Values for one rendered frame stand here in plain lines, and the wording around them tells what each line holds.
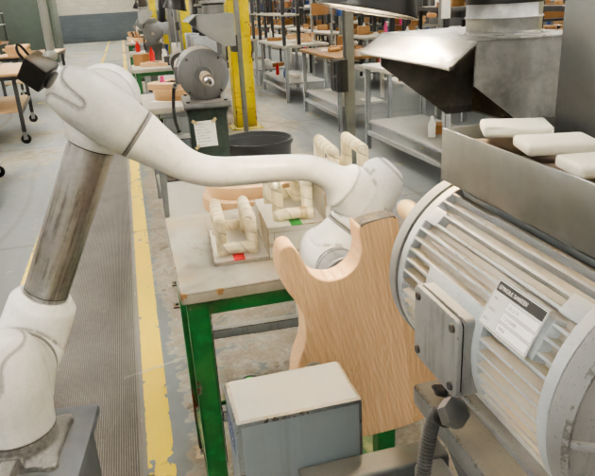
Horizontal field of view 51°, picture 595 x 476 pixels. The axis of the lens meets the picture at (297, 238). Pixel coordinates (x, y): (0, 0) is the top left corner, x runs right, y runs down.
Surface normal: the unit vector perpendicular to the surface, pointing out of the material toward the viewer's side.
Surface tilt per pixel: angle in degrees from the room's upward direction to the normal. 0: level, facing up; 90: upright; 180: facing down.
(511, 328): 62
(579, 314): 46
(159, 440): 0
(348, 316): 91
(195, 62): 83
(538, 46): 90
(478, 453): 0
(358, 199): 84
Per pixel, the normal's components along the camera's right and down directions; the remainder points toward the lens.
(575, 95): -0.97, 0.14
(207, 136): 0.22, 0.33
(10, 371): 0.51, -0.05
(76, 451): -0.05, -0.93
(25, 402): 0.69, 0.19
